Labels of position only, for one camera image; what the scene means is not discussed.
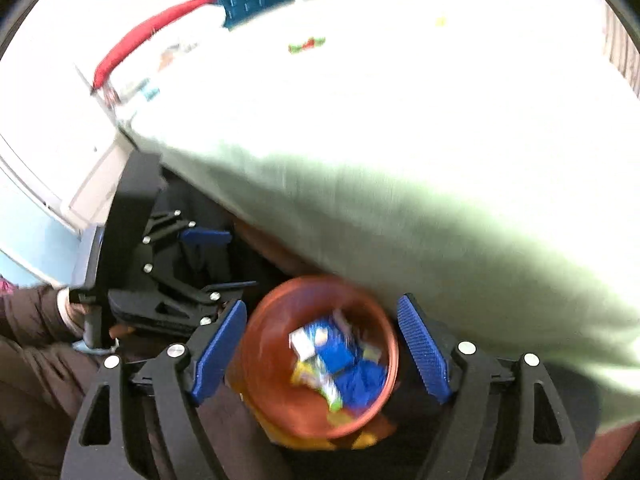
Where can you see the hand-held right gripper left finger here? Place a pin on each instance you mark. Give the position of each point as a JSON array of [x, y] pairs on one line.
[[220, 350]]

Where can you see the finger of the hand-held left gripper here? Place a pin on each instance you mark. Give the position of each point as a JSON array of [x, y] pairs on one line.
[[170, 305], [205, 236]]

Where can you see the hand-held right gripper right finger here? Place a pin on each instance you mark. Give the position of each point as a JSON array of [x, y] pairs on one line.
[[425, 350]]

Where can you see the red plastic bin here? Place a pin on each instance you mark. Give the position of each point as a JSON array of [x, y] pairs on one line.
[[270, 360]]

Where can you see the blue carton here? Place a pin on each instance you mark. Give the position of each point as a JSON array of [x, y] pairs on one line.
[[350, 365]]

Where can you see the person's left forearm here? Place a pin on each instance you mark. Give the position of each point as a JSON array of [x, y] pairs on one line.
[[30, 312]]

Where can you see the person's left hand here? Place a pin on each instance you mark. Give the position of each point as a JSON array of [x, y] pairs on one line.
[[70, 314]]

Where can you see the white bedside cabinet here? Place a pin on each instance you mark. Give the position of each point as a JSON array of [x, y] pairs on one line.
[[75, 185]]

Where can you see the floral white pillow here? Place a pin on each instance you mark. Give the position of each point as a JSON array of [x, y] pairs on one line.
[[145, 91]]

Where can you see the red pillow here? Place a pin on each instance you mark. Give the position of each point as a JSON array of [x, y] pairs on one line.
[[130, 42]]

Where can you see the red green plastic toy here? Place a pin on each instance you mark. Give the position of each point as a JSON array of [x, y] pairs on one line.
[[307, 45]]

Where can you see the floral beige curtain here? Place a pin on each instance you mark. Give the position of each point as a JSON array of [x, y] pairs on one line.
[[622, 50]]

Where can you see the dark wooden bed frame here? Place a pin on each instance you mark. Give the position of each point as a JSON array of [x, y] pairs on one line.
[[270, 250]]

